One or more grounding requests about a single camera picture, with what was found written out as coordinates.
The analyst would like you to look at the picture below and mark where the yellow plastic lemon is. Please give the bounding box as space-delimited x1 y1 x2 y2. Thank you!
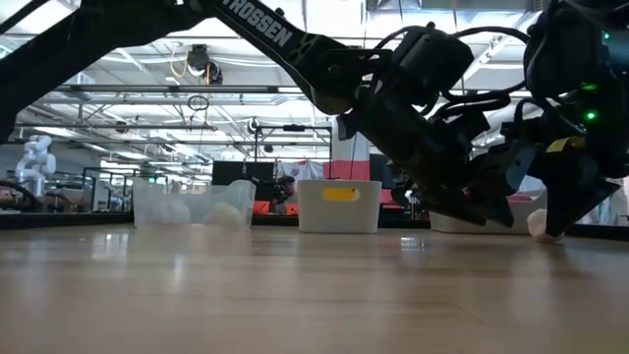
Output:
321 187 362 203

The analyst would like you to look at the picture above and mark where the white plastic bin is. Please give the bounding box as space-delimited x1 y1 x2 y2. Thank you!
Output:
297 179 383 235

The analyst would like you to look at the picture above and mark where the person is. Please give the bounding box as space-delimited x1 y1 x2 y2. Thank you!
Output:
274 175 301 216

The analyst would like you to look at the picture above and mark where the black ceiling-mounted camera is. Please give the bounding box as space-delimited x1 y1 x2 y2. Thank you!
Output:
186 43 225 85

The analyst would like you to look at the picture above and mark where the white plastic garlic bulb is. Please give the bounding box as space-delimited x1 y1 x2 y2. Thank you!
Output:
201 201 245 229
149 199 192 227
526 207 566 243

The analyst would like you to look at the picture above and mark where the black metal table frame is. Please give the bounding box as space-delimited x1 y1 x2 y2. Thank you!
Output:
0 210 629 242

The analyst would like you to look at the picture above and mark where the clear square container right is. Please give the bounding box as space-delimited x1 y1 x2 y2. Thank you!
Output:
429 189 548 236

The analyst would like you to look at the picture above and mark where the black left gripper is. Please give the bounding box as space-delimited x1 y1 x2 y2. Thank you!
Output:
338 97 538 228

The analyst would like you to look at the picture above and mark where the translucent plastic bin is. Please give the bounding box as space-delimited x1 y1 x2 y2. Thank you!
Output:
131 178 257 230

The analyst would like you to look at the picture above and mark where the black monitor screen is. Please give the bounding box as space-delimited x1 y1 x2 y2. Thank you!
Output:
211 160 275 187

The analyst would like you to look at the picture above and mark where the red white banner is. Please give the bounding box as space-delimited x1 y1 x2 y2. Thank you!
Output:
277 159 371 181

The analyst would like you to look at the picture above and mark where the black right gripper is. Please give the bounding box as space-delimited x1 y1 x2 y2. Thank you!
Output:
515 83 629 238

